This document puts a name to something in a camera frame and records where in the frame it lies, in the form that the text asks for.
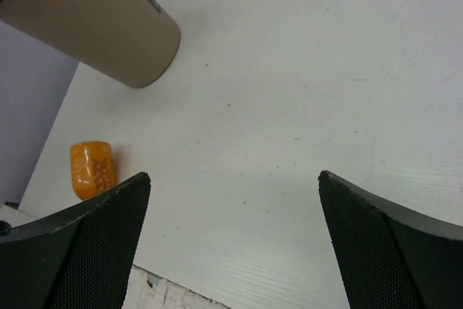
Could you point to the orange bottle yellow cap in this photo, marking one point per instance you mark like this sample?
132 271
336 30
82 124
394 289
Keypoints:
92 168

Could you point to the tan cylindrical bin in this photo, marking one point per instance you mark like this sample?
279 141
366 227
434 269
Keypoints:
131 41

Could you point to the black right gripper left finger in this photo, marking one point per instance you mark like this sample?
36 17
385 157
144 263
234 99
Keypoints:
79 257

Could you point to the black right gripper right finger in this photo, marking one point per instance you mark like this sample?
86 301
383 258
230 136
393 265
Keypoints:
390 256

